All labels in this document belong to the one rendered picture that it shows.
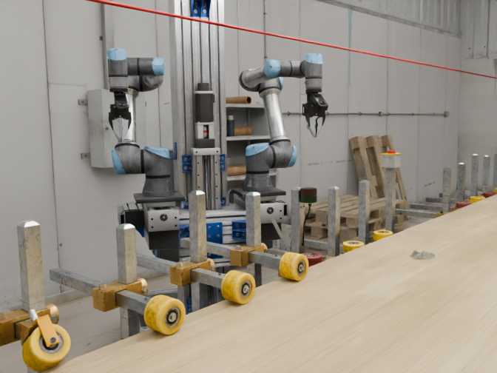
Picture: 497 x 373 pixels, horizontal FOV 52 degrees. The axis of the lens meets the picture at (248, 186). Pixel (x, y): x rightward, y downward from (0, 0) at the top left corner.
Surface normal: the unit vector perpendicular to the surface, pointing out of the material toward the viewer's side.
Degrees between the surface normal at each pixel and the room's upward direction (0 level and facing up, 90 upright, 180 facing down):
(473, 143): 90
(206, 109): 90
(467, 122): 90
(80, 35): 90
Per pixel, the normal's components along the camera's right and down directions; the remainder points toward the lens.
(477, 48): -0.70, 0.10
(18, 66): 0.72, 0.07
